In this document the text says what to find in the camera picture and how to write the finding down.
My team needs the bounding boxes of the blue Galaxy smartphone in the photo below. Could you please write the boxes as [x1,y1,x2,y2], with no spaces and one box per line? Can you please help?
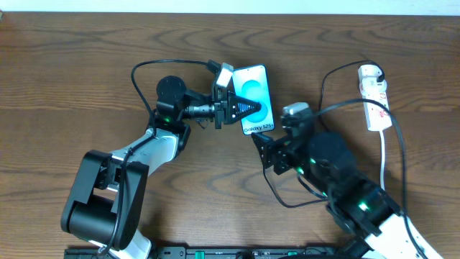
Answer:
[232,64,275,135]

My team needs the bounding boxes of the black USB charging cable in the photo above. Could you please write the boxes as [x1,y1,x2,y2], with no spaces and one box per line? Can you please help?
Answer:
[261,60,386,209]

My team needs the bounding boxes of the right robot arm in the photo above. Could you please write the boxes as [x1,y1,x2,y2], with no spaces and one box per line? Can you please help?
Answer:
[252,133,440,258]

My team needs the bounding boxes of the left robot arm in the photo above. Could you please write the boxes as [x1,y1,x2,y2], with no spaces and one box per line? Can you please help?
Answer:
[61,76,262,258]

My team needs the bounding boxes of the white USB charger plug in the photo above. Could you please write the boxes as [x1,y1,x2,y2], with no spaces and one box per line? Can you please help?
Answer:
[358,64,385,82]

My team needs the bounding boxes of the white power strip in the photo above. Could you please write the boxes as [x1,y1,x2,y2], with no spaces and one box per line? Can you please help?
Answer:
[359,77,392,132]

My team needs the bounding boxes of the black left camera cable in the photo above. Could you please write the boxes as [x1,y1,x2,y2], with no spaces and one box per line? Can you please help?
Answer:
[96,59,222,256]

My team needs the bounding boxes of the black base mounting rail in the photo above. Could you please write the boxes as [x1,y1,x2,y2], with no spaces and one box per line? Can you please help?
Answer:
[63,245,360,259]

